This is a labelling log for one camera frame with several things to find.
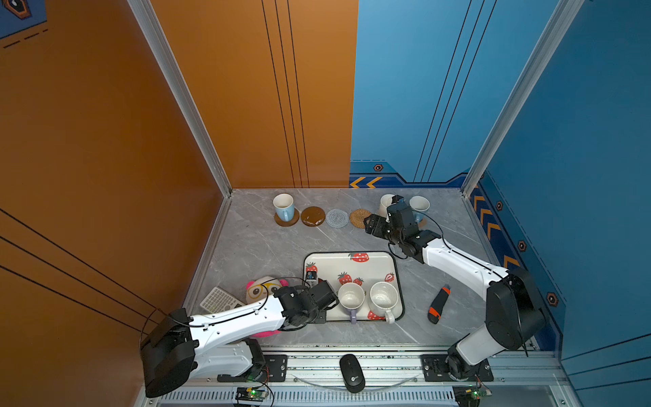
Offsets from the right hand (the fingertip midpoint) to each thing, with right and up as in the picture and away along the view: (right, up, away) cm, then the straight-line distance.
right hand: (371, 223), depth 88 cm
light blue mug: (-33, +6, +12) cm, 35 cm away
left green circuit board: (-37, -48, -17) cm, 63 cm away
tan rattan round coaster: (-3, +2, +20) cm, 21 cm away
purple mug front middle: (-7, -25, -1) cm, 26 cm away
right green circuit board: (+25, -48, -18) cm, 57 cm away
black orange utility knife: (+21, -29, -4) cm, 36 cm away
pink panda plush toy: (-37, -21, -7) cm, 43 cm away
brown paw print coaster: (+24, -1, +17) cm, 30 cm away
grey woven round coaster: (-12, +1, +21) cm, 24 cm away
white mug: (+4, -26, -2) cm, 26 cm away
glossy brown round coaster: (-22, +2, +21) cm, 31 cm away
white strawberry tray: (-1, -17, +7) cm, 19 cm away
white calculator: (-52, -26, -3) cm, 58 cm away
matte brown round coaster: (-32, -1, +19) cm, 37 cm away
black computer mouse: (-8, -42, -17) cm, 46 cm away
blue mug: (+23, +7, +18) cm, 30 cm away
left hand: (-17, -28, -8) cm, 34 cm away
